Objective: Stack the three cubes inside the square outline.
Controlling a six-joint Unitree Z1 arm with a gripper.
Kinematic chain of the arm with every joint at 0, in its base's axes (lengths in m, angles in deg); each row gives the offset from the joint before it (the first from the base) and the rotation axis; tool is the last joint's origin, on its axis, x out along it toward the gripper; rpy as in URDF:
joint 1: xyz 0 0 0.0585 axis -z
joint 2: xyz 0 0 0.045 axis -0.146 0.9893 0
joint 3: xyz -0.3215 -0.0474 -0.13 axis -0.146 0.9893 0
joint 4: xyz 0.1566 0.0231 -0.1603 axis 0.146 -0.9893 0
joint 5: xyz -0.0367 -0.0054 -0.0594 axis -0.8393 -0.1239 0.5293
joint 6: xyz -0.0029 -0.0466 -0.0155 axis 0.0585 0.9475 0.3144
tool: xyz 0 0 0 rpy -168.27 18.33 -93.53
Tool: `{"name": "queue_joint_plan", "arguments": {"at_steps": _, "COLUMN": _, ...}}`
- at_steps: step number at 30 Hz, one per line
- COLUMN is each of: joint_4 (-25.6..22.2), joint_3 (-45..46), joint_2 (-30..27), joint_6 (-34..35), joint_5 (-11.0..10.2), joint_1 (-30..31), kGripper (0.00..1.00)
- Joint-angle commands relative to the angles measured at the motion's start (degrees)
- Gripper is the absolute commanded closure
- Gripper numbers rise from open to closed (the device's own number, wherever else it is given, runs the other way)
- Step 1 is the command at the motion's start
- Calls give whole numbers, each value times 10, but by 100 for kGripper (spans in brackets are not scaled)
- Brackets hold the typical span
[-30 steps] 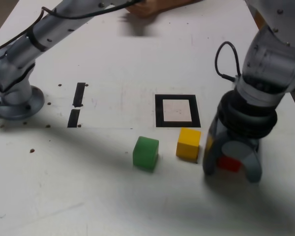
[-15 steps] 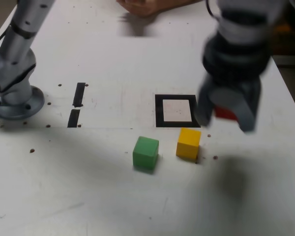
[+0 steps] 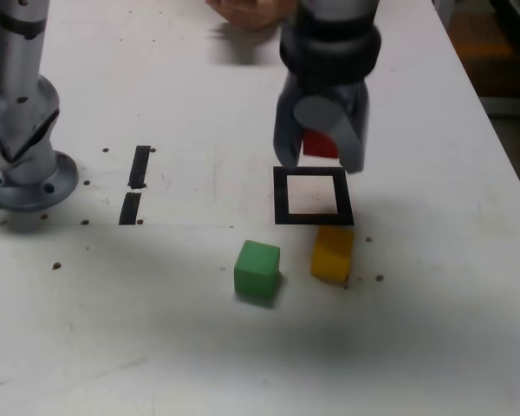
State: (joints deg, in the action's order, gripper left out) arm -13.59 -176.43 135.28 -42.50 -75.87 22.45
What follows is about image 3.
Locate green cube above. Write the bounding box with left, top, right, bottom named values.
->
left=233, top=239, right=282, bottom=307

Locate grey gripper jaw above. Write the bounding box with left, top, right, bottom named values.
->
left=272, top=77, right=307, bottom=168
left=293, top=81, right=370, bottom=174

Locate black tape strip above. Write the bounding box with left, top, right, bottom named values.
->
left=118, top=145, right=152, bottom=226

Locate yellow cube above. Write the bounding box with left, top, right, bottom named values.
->
left=310, top=225, right=355, bottom=283

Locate brown wooden furniture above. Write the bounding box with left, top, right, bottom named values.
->
left=448, top=0, right=520, bottom=116

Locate person's hand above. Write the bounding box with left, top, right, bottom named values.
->
left=205, top=0, right=299, bottom=30

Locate black tape square outline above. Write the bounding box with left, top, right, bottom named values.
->
left=272, top=166, right=355, bottom=227

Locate red cube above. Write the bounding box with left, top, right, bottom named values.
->
left=302, top=128, right=339, bottom=159

